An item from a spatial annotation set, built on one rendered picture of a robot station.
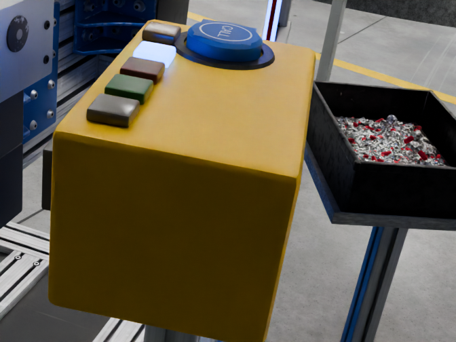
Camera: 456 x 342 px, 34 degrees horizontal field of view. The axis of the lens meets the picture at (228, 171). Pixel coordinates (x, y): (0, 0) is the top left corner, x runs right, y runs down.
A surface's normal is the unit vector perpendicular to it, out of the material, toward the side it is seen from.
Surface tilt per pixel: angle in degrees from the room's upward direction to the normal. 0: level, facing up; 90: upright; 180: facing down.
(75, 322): 0
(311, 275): 0
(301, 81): 0
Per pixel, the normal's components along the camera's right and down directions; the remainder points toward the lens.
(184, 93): 0.15, -0.87
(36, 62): 0.94, 0.27
